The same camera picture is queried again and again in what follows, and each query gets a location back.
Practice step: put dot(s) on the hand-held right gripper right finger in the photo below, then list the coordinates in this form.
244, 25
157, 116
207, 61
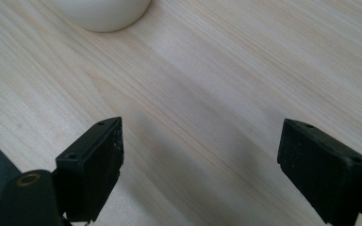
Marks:
322, 175

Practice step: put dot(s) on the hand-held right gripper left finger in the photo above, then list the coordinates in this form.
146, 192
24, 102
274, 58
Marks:
89, 169

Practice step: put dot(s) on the white round cup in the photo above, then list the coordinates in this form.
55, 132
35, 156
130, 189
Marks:
102, 14

